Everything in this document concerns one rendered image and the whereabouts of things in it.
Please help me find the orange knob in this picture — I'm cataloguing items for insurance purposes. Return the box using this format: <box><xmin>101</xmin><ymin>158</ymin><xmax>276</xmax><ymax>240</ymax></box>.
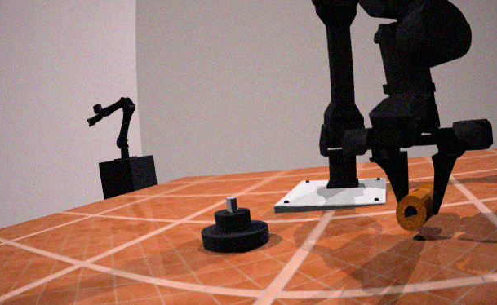
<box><xmin>396</xmin><ymin>183</ymin><xmax>433</xmax><ymax>232</ymax></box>

